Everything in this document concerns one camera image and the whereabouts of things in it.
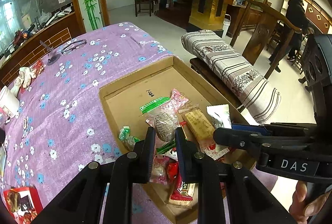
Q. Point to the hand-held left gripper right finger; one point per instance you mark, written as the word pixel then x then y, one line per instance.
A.
pixel 180 159

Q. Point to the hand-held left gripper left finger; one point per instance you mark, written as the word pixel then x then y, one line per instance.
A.
pixel 151 154

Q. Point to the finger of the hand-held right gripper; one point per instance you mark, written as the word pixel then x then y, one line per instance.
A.
pixel 233 137
pixel 249 128

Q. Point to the white and green snack packet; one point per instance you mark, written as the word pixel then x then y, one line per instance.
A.
pixel 220 116

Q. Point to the green candy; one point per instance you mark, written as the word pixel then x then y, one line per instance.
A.
pixel 127 137

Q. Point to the clear packet with green top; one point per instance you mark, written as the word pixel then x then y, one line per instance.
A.
pixel 163 120

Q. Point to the cardboard box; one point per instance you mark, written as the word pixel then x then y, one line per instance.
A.
pixel 129 102

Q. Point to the person's right hand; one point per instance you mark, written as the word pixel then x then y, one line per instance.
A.
pixel 300 198

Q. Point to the red wrapped candy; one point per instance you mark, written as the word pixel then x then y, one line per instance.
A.
pixel 172 170

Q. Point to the pink wrapped candy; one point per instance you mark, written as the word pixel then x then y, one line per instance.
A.
pixel 159 169

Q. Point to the red and white flat sachet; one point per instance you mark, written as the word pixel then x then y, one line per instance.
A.
pixel 216 151

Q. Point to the red packet with cake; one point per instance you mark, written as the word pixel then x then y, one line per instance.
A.
pixel 181 194

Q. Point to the beige pastry bar packet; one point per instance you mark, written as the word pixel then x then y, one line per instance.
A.
pixel 198 121

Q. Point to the small pink snack packet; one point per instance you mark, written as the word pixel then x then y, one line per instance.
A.
pixel 179 99

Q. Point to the striped grey cushion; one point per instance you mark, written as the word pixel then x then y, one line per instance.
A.
pixel 228 68

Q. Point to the dark wooden bench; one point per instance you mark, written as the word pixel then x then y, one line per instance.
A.
pixel 205 71

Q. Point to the white plastic bucket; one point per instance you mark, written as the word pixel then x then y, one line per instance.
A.
pixel 226 25

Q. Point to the small printed card packet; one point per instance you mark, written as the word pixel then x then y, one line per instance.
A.
pixel 25 125

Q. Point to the black eyeglasses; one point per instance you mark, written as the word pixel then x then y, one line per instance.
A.
pixel 74 47

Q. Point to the dark red rug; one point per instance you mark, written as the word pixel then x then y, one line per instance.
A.
pixel 173 17

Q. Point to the red gift box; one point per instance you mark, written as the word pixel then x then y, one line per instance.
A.
pixel 23 203

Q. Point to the black suction stand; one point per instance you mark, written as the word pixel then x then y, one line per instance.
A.
pixel 51 56

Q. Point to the small red foil packet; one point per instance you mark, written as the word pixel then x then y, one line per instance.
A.
pixel 38 65

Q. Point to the white cloth gloves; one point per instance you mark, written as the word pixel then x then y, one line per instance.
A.
pixel 24 78

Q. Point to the small wooden side table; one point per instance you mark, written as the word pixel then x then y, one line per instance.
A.
pixel 143 6

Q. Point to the wooden sideboard cabinet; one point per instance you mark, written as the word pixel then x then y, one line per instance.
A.
pixel 51 42

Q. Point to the white plastic jar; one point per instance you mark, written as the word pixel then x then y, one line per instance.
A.
pixel 9 103

